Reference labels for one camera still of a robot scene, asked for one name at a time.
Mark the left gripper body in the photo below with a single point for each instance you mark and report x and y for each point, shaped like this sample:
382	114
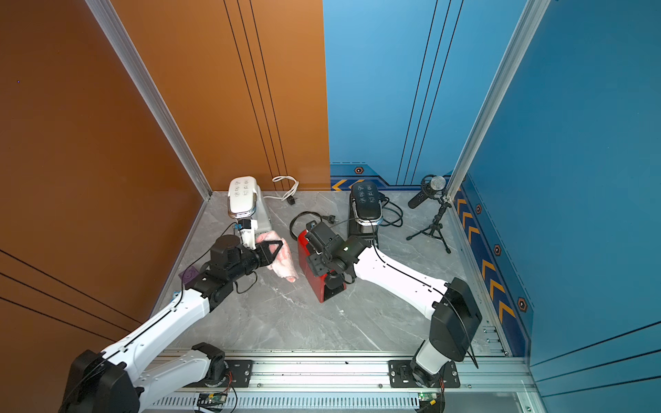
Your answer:
249	263

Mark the left green circuit board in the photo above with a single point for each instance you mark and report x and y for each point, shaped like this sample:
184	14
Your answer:
211	402

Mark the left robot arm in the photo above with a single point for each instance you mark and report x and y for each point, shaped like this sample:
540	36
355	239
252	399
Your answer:
121	379

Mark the purple square card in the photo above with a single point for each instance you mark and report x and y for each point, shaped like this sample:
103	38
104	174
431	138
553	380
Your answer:
188	276

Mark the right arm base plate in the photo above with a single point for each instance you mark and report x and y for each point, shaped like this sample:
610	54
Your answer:
403	374

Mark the green circuit board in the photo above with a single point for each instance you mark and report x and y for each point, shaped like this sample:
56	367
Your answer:
211	402
432	403

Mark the white coffee machine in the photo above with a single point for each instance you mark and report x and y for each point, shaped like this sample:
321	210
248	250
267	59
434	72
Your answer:
245	201

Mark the red Nespresso coffee machine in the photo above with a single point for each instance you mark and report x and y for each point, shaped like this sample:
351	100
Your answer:
322	281

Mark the right green circuit board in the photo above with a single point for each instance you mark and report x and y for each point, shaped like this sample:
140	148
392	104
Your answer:
432	403

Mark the pink striped towel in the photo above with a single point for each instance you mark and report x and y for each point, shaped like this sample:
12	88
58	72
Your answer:
283	266

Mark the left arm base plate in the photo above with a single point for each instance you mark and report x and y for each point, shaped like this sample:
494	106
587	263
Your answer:
233	373

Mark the black coffee machine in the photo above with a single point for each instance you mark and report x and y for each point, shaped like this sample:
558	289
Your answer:
365	211

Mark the aluminium front rail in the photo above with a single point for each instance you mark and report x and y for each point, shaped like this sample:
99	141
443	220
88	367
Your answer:
360	382

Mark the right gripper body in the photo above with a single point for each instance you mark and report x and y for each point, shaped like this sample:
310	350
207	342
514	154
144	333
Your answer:
320	262

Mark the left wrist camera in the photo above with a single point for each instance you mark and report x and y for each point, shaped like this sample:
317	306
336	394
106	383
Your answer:
247	232

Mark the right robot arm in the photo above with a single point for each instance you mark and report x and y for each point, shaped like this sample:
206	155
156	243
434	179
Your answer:
450	307

